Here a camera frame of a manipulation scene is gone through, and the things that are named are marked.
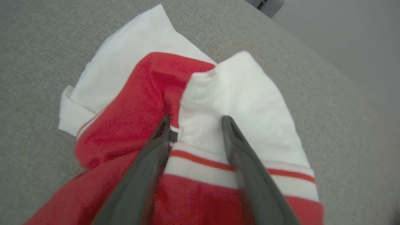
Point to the grey partition post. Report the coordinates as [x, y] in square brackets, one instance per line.
[272, 7]

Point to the grey fabric upholstered surface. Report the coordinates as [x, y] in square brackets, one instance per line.
[37, 47]

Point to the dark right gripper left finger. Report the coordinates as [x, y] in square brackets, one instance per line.
[137, 187]

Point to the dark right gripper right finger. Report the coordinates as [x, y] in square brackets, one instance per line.
[253, 187]

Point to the red white basketball jersey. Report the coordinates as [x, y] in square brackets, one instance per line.
[140, 109]

